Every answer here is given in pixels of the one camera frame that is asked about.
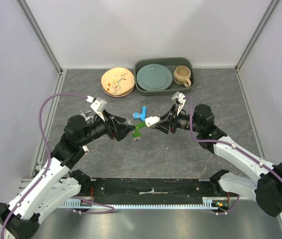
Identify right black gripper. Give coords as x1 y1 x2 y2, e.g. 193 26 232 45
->
151 104 202 135

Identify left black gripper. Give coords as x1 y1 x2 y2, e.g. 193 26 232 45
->
79 110 136 146

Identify white elbow fitting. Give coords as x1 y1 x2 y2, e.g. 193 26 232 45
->
145 116 161 127

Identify green water faucet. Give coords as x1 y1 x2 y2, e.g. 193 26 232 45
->
127 120 146 141

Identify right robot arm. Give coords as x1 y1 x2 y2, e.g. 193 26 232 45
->
145 104 282 217

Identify white elbow fitting left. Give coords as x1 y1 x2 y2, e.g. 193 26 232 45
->
82 146 90 153

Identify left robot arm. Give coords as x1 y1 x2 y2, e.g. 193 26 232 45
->
0 111 135 239

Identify blue water faucet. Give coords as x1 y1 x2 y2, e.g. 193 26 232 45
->
132 106 147 121

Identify bird pattern yellow plate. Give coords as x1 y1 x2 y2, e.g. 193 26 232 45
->
101 67 135 95

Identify teal plate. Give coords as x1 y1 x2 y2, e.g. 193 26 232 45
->
136 64 173 91

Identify beige ceramic mug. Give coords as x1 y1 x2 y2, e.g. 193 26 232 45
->
173 66 191 88

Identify grey-green dish tub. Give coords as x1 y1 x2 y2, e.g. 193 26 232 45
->
134 57 195 96

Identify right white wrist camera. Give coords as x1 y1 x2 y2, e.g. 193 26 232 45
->
172 92 186 115

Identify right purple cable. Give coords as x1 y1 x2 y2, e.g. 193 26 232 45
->
185 96 282 215

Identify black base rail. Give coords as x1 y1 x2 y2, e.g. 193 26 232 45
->
78 178 237 205

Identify slotted cable duct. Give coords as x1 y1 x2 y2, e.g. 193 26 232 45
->
58 198 229 210

